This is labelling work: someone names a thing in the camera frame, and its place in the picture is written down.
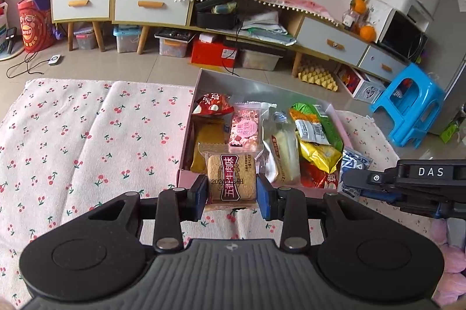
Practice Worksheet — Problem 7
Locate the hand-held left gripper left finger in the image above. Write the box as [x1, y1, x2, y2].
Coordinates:
[87, 175, 209, 254]

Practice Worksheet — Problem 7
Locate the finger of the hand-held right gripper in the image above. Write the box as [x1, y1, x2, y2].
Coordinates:
[341, 168, 398, 191]
[359, 189, 408, 209]

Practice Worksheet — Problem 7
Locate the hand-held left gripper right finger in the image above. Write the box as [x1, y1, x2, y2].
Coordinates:
[256, 173, 375, 252]

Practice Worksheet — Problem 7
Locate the blue white snack packet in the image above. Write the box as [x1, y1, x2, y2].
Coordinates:
[340, 147, 374, 199]

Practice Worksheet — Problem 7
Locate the brown label cracker packet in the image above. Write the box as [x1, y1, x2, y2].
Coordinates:
[198, 142, 260, 210]

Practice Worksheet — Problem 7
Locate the clear cream cake packet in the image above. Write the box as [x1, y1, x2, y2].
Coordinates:
[262, 121, 303, 187]

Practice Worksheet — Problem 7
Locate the red snack packet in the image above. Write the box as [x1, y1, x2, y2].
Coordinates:
[300, 161, 341, 190]
[191, 92, 235, 117]

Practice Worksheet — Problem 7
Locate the orange brown snack packet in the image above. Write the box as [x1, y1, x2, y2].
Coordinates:
[190, 117, 234, 174]

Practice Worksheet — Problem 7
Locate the yellow snack packet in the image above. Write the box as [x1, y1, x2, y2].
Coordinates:
[299, 140, 343, 174]

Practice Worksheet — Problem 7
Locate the green snack packet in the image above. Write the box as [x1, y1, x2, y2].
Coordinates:
[289, 102, 345, 154]

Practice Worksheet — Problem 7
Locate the pink snack packet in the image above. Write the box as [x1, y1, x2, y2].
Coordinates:
[229, 102, 268, 154]

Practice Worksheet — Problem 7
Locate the white barcode snack packet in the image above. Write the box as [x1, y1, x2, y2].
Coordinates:
[294, 119, 330, 146]

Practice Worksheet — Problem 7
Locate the clear blue-print cake packet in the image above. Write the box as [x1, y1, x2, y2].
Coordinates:
[262, 102, 292, 130]

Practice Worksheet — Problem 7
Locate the pink cardboard box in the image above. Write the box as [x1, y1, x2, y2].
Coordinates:
[176, 68, 352, 198]

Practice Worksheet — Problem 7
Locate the green plastic bag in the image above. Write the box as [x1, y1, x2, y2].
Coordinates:
[439, 121, 459, 143]

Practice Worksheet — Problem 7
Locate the pink fluffy clothing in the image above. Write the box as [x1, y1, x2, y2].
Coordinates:
[430, 219, 466, 310]

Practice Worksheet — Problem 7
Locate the blue plastic stool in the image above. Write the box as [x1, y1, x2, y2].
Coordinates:
[369, 63, 446, 148]

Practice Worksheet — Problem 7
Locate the white plastic crate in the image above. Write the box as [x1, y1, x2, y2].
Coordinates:
[337, 64, 386, 103]

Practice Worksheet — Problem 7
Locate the yellow egg tray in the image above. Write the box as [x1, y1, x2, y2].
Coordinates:
[298, 64, 339, 92]

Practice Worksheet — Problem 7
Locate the cherry print floor cloth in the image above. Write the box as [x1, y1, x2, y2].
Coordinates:
[0, 77, 437, 310]

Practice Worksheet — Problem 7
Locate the grey refrigerator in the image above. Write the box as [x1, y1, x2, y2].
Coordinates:
[424, 0, 466, 136]

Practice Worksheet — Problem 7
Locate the clear plastic storage bin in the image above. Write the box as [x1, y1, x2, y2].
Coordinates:
[156, 38, 193, 57]
[238, 48, 285, 72]

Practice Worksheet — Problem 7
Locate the red cardboard box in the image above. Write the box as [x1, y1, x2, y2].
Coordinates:
[191, 33, 239, 68]

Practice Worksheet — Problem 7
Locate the white microwave oven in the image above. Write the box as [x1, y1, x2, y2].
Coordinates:
[375, 0, 430, 61]

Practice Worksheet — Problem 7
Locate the low wooden tv cabinet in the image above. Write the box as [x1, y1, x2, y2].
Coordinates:
[189, 0, 408, 81]

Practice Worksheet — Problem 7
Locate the small clear jar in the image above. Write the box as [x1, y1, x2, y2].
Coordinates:
[342, 9, 359, 30]

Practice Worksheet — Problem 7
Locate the pile of loose papers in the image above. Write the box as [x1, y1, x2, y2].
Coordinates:
[242, 9, 297, 46]

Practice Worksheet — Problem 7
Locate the clear bin blue lid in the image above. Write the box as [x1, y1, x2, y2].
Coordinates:
[114, 25, 142, 54]

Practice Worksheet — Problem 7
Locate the black storage case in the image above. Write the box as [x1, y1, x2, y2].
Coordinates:
[195, 0, 243, 30]

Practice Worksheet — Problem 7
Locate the small clear storage bin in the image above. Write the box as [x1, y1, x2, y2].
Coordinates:
[75, 28, 97, 50]

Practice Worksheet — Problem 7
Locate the red printed paper bag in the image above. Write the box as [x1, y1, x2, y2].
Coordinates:
[17, 0, 57, 54]

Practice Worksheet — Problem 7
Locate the round base phone stand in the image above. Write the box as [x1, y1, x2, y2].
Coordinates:
[0, 27, 23, 62]

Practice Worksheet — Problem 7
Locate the white drawer orange handle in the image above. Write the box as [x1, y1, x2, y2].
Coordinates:
[114, 0, 192, 24]
[359, 46, 408, 78]
[296, 17, 370, 57]
[52, 0, 111, 21]

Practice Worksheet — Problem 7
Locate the black power cable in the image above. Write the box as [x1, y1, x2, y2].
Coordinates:
[222, 0, 255, 78]

